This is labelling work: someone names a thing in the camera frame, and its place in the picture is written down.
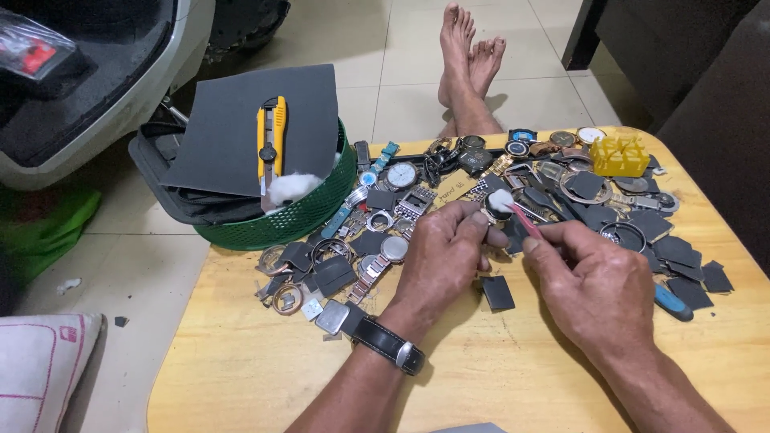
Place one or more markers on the white cotton wad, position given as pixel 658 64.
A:
pixel 293 187

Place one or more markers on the square silver watch case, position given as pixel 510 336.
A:
pixel 332 317

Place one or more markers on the person's bare foot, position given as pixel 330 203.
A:
pixel 488 63
pixel 456 54

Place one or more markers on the white dial silver watch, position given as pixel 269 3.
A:
pixel 401 175

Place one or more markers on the white pillow pink lines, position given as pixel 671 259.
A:
pixel 36 373

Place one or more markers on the white motor scooter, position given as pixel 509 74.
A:
pixel 120 90

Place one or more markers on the white scrap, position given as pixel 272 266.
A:
pixel 68 285

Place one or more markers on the blue digital watch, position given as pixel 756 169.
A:
pixel 522 135

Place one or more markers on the plastic-wrapped red black item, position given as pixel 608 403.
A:
pixel 36 51

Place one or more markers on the person's grey clothing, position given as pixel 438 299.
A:
pixel 469 428

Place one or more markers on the yellow utility knife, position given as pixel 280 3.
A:
pixel 272 141

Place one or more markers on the heap of watches and parts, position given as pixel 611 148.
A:
pixel 541 174

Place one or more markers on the large dark sandpaper sheet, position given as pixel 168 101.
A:
pixel 228 138

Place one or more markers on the tan wooden card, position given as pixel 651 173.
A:
pixel 454 189

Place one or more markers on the small white cotton ball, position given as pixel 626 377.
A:
pixel 500 200

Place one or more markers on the person's left hand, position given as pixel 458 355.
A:
pixel 433 264

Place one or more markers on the gold watch case black dial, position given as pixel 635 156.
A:
pixel 497 217

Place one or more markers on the single cut sandpaper square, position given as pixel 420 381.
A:
pixel 498 293

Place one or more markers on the person's right hand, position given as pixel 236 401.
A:
pixel 595 294

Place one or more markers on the green cloth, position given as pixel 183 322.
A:
pixel 48 225

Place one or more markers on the gold watch white dial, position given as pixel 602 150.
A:
pixel 591 135

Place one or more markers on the dark wooden cabinet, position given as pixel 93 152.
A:
pixel 692 72

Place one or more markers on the red tweezers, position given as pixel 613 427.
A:
pixel 528 222

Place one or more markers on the yellow plastic watch holder block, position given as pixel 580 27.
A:
pixel 619 155

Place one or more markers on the black fabric bag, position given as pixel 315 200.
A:
pixel 180 198

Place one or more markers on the green plastic mesh basket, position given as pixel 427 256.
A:
pixel 301 219

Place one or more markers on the scattered dark sandpaper pieces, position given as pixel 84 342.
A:
pixel 668 252

